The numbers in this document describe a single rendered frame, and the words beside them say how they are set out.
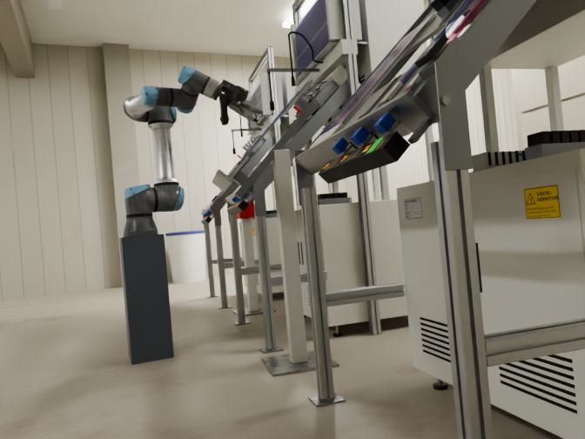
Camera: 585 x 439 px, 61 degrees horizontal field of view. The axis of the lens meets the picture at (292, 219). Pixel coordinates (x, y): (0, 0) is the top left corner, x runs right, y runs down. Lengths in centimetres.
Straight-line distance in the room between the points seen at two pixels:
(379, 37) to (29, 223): 493
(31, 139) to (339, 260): 494
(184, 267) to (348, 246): 388
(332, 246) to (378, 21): 111
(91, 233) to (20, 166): 109
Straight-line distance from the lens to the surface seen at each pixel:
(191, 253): 600
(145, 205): 232
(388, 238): 242
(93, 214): 651
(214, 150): 680
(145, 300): 229
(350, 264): 234
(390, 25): 265
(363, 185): 235
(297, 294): 193
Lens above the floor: 52
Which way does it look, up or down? 1 degrees up
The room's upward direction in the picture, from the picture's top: 5 degrees counter-clockwise
